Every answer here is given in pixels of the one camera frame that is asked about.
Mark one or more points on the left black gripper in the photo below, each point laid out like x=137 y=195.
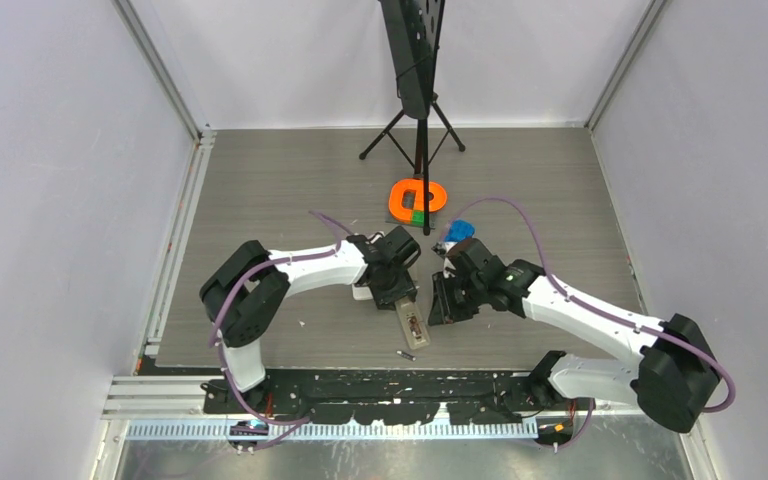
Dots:
x=402 y=288

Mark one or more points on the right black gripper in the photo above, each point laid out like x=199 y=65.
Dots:
x=444 y=312

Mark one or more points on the black battery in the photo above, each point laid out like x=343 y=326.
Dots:
x=414 y=327
x=406 y=355

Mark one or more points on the beige remote control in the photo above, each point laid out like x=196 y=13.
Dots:
x=405 y=309

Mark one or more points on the white air conditioner remote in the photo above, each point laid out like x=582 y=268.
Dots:
x=361 y=293

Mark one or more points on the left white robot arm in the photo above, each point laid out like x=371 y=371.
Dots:
x=243 y=296

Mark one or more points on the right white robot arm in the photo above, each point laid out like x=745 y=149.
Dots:
x=665 y=367

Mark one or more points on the orange and green block toy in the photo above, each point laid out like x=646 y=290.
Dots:
x=406 y=201

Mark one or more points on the blue toy car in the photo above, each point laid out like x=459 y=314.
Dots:
x=458 y=231

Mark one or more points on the black tripod stand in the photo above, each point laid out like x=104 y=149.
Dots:
x=413 y=31

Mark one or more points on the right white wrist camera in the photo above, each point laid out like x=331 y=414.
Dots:
x=441 y=249

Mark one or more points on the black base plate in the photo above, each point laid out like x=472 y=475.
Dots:
x=393 y=397

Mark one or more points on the slotted cable duct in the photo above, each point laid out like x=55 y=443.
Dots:
x=236 y=430

